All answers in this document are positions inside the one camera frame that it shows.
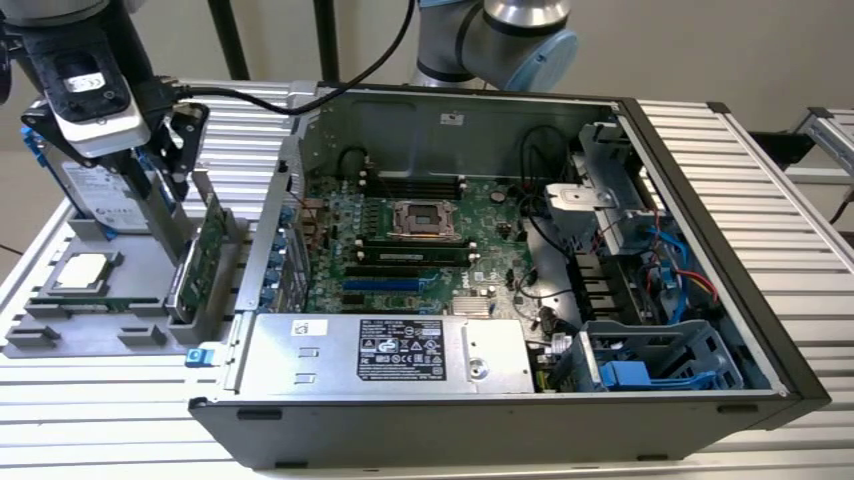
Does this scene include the black expansion slot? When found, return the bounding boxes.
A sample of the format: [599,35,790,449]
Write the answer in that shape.
[345,264,435,280]

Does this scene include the green RAM stick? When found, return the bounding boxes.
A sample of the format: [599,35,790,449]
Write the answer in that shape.
[363,249,469,266]

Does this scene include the blue expansion slot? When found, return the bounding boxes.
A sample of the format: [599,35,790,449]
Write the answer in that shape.
[341,277,429,294]

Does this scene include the silver finned heatsink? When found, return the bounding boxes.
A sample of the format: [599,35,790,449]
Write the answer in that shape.
[451,295,497,317]

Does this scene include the silver power supply unit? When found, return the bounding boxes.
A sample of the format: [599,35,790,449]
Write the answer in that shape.
[236,312,539,396]

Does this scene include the black stand pole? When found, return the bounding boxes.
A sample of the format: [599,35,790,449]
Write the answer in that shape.
[313,0,343,86]
[206,0,252,81]

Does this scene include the black wire loop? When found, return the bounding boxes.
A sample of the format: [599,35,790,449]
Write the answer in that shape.
[518,124,573,189]

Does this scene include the black RAM slot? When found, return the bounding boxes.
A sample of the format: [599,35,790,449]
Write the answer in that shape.
[357,234,477,251]

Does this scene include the open black PC case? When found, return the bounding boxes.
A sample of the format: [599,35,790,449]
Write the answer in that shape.
[186,79,834,471]

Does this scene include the aluminium side table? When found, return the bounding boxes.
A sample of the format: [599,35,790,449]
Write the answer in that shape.
[784,104,854,186]

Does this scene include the CPU socket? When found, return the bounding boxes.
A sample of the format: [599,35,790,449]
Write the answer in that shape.
[390,199,463,237]

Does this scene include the grey metal drive bracket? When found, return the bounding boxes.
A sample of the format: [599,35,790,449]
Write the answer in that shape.
[543,122,669,256]

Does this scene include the red wire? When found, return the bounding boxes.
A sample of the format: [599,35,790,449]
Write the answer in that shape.
[678,268,721,302]

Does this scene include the black camera cable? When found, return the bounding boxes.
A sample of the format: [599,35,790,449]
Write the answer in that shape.
[154,0,435,117]

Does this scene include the silver CPU chip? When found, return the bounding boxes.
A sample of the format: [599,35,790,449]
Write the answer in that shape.
[52,252,112,291]

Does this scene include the blue disk carrier clip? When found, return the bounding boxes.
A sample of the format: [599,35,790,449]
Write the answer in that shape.
[598,362,653,391]

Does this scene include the blue wire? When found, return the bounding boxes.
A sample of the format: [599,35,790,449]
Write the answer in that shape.
[643,224,702,321]

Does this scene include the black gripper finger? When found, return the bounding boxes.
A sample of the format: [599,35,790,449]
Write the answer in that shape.
[19,107,103,170]
[159,102,211,201]

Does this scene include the green graphics card black cooler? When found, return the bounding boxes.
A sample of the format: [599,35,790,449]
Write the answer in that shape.
[163,168,236,324]

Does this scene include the grey parts rack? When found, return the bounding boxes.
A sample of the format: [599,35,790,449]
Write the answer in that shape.
[0,172,259,359]

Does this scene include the grey disk bay cage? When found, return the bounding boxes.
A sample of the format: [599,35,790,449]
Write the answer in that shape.
[553,319,746,394]

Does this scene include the hard disk in blue carrier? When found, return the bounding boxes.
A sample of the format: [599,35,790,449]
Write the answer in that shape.
[19,124,156,235]

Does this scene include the green motherboard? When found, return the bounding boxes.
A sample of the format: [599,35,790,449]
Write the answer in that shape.
[303,172,539,324]

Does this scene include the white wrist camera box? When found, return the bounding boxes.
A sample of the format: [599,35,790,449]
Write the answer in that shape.
[16,22,154,157]

